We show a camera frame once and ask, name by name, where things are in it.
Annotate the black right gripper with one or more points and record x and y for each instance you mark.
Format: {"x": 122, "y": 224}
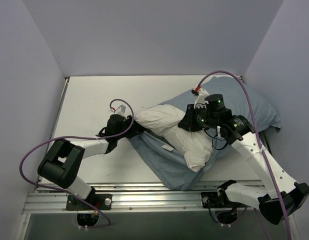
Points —
{"x": 188, "y": 120}

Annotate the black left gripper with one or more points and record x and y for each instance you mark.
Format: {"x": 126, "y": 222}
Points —
{"x": 130, "y": 125}

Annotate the white pillow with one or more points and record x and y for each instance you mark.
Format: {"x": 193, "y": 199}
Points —
{"x": 162, "y": 120}

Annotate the blue pillowcase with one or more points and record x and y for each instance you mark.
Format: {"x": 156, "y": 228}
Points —
{"x": 169, "y": 166}

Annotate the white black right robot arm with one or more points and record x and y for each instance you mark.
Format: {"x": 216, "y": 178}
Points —
{"x": 282, "y": 195}

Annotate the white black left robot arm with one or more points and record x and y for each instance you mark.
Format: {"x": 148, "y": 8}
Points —
{"x": 62, "y": 162}

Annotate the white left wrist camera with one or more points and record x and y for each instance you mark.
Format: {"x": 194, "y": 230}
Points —
{"x": 120, "y": 110}

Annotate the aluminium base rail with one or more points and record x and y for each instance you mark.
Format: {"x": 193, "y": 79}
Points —
{"x": 126, "y": 197}

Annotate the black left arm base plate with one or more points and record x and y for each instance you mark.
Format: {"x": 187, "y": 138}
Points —
{"x": 102, "y": 201}

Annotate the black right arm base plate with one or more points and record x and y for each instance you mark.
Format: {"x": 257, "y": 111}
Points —
{"x": 210, "y": 199}

